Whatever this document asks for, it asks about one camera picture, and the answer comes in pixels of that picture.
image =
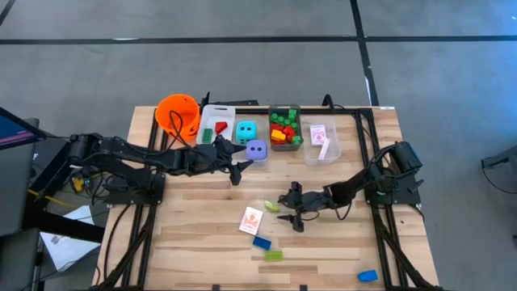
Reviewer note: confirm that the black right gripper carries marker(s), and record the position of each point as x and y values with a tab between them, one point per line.
313	201

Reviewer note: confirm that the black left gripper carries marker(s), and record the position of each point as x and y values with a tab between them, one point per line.
216	155

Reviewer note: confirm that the purple foam dice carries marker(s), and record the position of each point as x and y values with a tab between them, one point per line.
256	150

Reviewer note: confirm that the lime toy brick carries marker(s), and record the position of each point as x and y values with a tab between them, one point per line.
274	255
271	206

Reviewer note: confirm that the teal foam dice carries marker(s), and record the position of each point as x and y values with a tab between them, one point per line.
245	132

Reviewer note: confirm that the red triangle block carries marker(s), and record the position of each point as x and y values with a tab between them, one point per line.
221	127

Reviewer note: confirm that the dark green brick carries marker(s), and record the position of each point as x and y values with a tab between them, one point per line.
207	136

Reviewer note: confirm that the orange-red playing card deck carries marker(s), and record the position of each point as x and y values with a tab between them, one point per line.
250	221

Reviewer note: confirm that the yellow toy brick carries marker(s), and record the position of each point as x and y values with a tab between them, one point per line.
276	132
280	138

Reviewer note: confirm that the long green toy brick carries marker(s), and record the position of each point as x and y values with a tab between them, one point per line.
280	120

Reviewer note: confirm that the small red toy brick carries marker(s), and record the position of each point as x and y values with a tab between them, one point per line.
289	132

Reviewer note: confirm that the green rounded toy brick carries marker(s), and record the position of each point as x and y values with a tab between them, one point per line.
297	140

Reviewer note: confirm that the pink playing card deck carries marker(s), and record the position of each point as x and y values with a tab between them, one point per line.
324	148

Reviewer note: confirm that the small green toy brick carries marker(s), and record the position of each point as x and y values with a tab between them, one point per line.
292	113

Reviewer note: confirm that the lilac playing card deck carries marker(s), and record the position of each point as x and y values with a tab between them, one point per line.
318	134

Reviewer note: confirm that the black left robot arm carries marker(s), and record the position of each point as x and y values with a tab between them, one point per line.
137	151

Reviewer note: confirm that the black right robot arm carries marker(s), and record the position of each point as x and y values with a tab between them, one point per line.
363	182

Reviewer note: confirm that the clear plastic bin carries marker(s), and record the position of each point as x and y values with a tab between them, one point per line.
333	153
263	135

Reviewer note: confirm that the white opaque plastic bin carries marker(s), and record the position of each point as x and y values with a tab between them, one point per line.
212	120

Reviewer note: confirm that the blue flat toy brick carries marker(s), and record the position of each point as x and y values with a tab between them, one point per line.
262	242

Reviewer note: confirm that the lime flat toy brick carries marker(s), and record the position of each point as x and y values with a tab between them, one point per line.
274	255

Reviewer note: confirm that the smoky grey plastic bin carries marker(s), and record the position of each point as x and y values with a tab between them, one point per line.
278	108

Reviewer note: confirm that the orange pumpkin face bucket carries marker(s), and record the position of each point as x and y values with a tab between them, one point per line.
163	113

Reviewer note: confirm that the yellow connector box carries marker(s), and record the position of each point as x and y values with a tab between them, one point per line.
77	184

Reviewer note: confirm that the white paper sheet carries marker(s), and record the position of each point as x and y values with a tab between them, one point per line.
78	214
64	250

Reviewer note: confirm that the black equipment box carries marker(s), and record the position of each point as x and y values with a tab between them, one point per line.
50	157

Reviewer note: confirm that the grey furniture leg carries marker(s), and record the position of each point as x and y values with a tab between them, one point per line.
503	157

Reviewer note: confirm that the computer monitor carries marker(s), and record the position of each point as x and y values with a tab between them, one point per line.
12	131

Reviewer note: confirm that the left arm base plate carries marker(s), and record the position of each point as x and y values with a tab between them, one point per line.
133	198

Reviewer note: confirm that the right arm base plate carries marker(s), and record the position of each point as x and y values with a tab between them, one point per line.
408	196

